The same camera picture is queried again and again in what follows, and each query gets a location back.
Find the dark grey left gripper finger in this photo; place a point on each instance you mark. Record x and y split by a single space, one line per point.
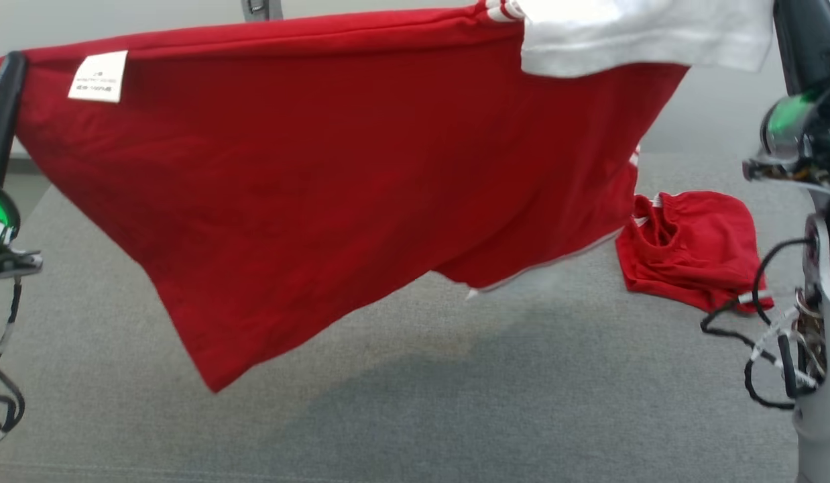
3 114

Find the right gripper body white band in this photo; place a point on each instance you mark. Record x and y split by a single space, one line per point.
804 141

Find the red shorts with 23 print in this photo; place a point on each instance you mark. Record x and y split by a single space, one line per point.
696 255

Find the red shirt with white sleeves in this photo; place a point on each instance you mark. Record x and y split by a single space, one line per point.
287 168

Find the slanted grey metal post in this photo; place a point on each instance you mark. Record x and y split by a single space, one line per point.
261 8

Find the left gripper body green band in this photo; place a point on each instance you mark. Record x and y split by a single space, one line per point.
3 228

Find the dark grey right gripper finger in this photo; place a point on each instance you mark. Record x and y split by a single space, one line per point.
810 40

